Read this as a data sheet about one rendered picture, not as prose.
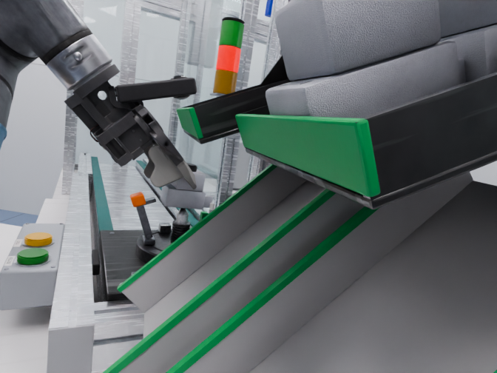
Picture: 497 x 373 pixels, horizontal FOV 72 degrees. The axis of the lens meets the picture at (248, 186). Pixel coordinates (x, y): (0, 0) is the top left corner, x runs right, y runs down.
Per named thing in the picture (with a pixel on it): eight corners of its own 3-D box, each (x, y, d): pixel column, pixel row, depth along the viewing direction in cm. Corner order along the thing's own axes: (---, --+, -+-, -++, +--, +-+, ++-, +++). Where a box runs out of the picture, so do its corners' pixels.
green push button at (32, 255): (14, 271, 48) (14, 258, 48) (18, 260, 52) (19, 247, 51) (46, 270, 50) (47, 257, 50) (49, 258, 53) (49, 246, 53)
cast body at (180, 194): (165, 206, 54) (172, 163, 53) (159, 199, 58) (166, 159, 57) (214, 211, 58) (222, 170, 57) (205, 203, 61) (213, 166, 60)
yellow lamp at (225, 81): (217, 92, 72) (220, 68, 71) (209, 92, 77) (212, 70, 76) (238, 96, 74) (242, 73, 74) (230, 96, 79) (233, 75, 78)
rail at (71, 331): (44, 411, 38) (48, 323, 36) (71, 201, 116) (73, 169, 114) (98, 400, 40) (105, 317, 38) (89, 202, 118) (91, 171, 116)
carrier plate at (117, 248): (106, 308, 43) (107, 292, 43) (99, 240, 64) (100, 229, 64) (269, 291, 54) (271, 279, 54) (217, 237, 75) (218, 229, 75)
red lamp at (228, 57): (220, 68, 71) (223, 44, 70) (212, 69, 76) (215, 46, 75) (242, 72, 74) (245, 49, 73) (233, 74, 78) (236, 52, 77)
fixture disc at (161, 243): (142, 273, 50) (143, 260, 49) (130, 238, 62) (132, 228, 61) (230, 268, 56) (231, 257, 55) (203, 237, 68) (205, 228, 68)
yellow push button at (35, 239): (22, 251, 54) (22, 240, 54) (26, 243, 58) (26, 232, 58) (51, 251, 56) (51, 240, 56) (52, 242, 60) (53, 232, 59)
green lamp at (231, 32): (223, 43, 70) (226, 18, 70) (215, 46, 75) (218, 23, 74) (245, 49, 73) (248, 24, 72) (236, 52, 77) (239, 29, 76)
